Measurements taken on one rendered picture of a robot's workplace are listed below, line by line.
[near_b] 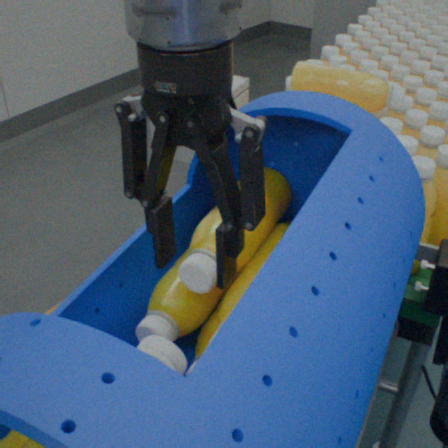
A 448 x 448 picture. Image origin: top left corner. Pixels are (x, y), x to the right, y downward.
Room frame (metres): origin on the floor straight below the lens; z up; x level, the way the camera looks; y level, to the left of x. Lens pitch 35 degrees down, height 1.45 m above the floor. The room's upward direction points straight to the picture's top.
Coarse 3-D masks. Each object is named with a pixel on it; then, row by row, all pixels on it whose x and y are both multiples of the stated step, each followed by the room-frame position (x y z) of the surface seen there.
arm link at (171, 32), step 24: (144, 0) 0.38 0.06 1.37; (168, 0) 0.37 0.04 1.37; (192, 0) 0.37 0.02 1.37; (216, 0) 0.38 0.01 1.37; (240, 0) 0.40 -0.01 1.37; (144, 24) 0.38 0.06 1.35; (168, 24) 0.37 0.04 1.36; (192, 24) 0.37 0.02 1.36; (216, 24) 0.38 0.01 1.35; (240, 24) 0.41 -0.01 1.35; (168, 48) 0.39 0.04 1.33; (192, 48) 0.39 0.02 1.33
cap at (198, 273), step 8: (192, 256) 0.42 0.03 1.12; (200, 256) 0.42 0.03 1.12; (184, 264) 0.41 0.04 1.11; (192, 264) 0.41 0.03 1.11; (200, 264) 0.41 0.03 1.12; (208, 264) 0.41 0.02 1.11; (216, 264) 0.42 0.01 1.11; (184, 272) 0.41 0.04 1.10; (192, 272) 0.41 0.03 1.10; (200, 272) 0.41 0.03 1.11; (208, 272) 0.40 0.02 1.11; (216, 272) 0.41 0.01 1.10; (184, 280) 0.41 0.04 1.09; (192, 280) 0.41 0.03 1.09; (200, 280) 0.41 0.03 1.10; (208, 280) 0.40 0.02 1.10; (216, 280) 0.41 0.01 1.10; (192, 288) 0.41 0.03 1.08; (200, 288) 0.41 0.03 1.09; (208, 288) 0.40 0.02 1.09
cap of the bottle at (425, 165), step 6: (414, 156) 0.69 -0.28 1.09; (420, 156) 0.69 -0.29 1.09; (426, 156) 0.69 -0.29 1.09; (414, 162) 0.67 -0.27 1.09; (420, 162) 0.67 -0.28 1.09; (426, 162) 0.67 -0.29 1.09; (432, 162) 0.67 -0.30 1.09; (420, 168) 0.66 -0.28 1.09; (426, 168) 0.65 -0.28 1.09; (432, 168) 0.66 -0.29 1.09; (420, 174) 0.65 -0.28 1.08; (426, 174) 0.65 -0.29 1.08; (432, 174) 0.66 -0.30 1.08
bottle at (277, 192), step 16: (272, 176) 0.56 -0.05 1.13; (272, 192) 0.53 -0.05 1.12; (288, 192) 0.55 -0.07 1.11; (272, 208) 0.51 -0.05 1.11; (208, 224) 0.46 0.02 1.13; (272, 224) 0.50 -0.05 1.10; (192, 240) 0.45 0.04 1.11; (208, 240) 0.44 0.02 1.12; (256, 240) 0.46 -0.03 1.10; (208, 256) 0.42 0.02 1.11; (240, 256) 0.44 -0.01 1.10
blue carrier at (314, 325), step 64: (320, 128) 0.56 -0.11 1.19; (384, 128) 0.52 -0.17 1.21; (192, 192) 0.57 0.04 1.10; (320, 192) 0.37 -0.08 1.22; (384, 192) 0.42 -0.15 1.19; (128, 256) 0.45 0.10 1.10; (320, 256) 0.30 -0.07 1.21; (384, 256) 0.35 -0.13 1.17; (0, 320) 0.23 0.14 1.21; (64, 320) 0.21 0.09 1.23; (128, 320) 0.41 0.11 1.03; (256, 320) 0.23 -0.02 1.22; (320, 320) 0.25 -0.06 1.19; (384, 320) 0.31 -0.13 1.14; (0, 384) 0.17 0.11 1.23; (64, 384) 0.17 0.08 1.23; (128, 384) 0.17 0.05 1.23; (192, 384) 0.18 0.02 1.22; (256, 384) 0.19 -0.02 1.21; (320, 384) 0.21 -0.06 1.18
